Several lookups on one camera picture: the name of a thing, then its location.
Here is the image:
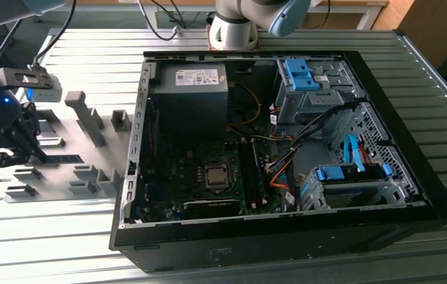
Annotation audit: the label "silver CPU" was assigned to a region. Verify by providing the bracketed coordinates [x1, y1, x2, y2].
[206, 167, 230, 186]

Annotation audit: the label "black open PC case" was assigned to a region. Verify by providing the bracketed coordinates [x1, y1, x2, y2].
[108, 50, 447, 273]

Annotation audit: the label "RAM stick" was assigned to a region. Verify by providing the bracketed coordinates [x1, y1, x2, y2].
[30, 154, 86, 167]

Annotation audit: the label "blue drive latch bracket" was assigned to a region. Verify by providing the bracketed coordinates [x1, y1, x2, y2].
[286, 59, 323, 92]

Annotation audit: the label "metal CPU socket cover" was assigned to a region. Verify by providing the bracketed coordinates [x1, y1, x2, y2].
[203, 161, 234, 190]

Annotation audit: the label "grey metal drive cage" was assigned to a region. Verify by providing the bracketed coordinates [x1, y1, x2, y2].
[274, 57, 367, 125]

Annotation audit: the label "green motherboard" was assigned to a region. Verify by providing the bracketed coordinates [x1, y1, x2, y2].
[141, 133, 299, 222]

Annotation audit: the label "blue SATA cable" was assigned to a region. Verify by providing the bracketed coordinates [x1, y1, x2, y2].
[343, 133, 367, 173]

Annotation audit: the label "grey parts rack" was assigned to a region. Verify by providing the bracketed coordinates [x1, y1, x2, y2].
[5, 90, 134, 205]

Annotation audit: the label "grey power supply unit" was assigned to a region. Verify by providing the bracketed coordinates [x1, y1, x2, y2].
[153, 62, 231, 143]

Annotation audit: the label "thin orange wire loop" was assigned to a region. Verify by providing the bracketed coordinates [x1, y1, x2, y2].
[227, 82, 263, 127]

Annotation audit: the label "hard disk in blue carrier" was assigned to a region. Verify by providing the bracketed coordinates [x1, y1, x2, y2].
[314, 164, 393, 183]

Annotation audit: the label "black camera cable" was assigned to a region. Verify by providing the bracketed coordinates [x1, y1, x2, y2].
[30, 0, 78, 72]

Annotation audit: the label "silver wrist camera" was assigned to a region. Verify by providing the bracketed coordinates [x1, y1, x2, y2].
[30, 75, 64, 103]

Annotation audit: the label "brown wooden cabinet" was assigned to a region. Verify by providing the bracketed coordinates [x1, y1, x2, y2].
[373, 0, 447, 70]

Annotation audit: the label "red SATA cable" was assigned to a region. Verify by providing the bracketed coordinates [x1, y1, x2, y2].
[358, 144, 374, 165]

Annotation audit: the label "black cable white plug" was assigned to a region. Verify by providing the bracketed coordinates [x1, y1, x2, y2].
[137, 0, 187, 41]

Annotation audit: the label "black camera bracket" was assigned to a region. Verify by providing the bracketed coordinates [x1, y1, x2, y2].
[0, 67, 56, 91]

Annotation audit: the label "grey metal disk bay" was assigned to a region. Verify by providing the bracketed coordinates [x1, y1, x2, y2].
[298, 170, 421, 211]

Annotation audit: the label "orange yellow power wires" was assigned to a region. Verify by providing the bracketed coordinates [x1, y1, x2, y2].
[269, 147, 299, 190]

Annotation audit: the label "black graphics card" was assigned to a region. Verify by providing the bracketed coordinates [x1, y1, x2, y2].
[182, 198, 243, 218]

